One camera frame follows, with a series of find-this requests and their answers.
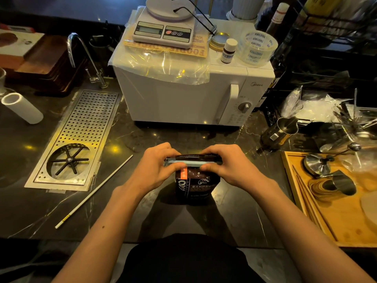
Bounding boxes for person's left hand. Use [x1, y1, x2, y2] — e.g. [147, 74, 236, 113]
[126, 141, 188, 198]

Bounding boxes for person's right hand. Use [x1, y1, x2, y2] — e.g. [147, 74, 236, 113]
[199, 144, 279, 198]

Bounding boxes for light blue sealing clip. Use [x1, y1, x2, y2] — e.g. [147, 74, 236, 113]
[163, 157, 223, 168]

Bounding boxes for dark brown coffee bag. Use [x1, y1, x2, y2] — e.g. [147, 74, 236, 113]
[174, 154, 223, 201]

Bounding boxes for person's left forearm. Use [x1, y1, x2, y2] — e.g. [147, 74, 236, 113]
[51, 187, 157, 283]

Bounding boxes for person's right forearm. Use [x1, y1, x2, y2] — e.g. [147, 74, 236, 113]
[254, 184, 376, 283]

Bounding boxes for black marble countertop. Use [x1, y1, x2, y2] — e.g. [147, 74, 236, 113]
[0, 76, 377, 250]

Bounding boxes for crumpled white plastic bag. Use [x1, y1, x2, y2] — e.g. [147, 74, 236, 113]
[280, 85, 354, 123]

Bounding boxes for clear plastic bag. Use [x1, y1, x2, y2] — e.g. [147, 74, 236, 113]
[341, 147, 377, 180]

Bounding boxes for steel milk pitcher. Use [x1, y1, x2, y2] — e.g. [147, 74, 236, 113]
[256, 116, 300, 154]

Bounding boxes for long thin white stick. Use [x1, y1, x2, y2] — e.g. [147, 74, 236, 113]
[55, 154, 134, 230]

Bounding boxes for white microwave oven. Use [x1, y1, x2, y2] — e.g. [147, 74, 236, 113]
[108, 7, 276, 127]

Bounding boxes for stack of brown coasters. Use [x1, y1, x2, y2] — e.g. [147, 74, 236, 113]
[307, 177, 335, 200]

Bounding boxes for thin dark wooden stick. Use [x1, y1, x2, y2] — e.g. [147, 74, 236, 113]
[291, 165, 339, 242]

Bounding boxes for perforated steel drain tray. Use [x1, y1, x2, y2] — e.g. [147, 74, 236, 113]
[24, 90, 123, 192]

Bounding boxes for flat steel scoop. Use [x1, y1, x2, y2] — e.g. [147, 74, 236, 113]
[319, 138, 377, 154]

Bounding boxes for chrome curved faucet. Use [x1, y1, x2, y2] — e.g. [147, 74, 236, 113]
[67, 32, 109, 89]

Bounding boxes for small steel measuring cup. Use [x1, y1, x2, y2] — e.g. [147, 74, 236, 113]
[323, 170, 357, 197]

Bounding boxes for clear plastic sheet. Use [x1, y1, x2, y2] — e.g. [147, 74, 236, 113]
[108, 6, 211, 85]

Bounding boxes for long steel bar spoon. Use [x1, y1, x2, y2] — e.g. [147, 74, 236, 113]
[325, 142, 362, 162]

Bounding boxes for clear printed tape roll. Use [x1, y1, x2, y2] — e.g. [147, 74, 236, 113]
[236, 30, 279, 68]

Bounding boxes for light wooden tray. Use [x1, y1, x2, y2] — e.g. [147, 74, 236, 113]
[280, 151, 377, 248]

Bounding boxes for small white-capped bottle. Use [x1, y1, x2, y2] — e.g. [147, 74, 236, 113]
[220, 38, 238, 64]

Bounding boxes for bunch of steel bar tools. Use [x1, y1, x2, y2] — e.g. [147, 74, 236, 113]
[333, 88, 377, 133]

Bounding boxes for clear utensil container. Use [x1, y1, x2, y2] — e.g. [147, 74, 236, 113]
[333, 104, 377, 142]

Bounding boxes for yellow printed paper card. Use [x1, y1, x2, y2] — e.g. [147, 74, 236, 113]
[122, 31, 209, 59]

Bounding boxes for black cup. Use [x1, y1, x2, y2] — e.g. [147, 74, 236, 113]
[88, 35, 115, 61]

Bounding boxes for gold round tin lid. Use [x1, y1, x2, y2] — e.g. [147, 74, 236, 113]
[208, 31, 232, 53]

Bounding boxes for beige round paper disc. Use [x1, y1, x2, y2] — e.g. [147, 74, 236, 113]
[360, 191, 377, 226]

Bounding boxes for white digital kitchen scale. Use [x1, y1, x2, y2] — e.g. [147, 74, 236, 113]
[132, 0, 196, 50]

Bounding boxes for white paper roll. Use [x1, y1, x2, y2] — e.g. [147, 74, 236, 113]
[1, 92, 44, 125]

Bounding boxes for black thin-framed eyeglasses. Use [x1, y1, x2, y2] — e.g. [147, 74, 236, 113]
[170, 0, 218, 36]

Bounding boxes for stack of dark wooden trays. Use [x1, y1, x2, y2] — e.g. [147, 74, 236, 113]
[0, 33, 88, 96]

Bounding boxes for dark bottle with white cap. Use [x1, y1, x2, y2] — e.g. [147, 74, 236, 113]
[265, 2, 291, 34]

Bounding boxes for white ribbed cup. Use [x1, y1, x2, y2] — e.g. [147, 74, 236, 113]
[226, 0, 267, 22]

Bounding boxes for clear glass cup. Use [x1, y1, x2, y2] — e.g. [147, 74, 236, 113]
[0, 67, 14, 97]

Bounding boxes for white printed flat box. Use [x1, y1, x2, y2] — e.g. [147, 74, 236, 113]
[0, 28, 45, 70]

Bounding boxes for yellow plastic bottle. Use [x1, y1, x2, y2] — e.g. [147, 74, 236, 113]
[303, 0, 345, 18]

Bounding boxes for red flat box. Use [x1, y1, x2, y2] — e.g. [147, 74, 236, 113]
[0, 23, 36, 33]

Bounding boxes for black wire rack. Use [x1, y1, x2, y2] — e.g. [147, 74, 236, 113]
[264, 0, 377, 121]

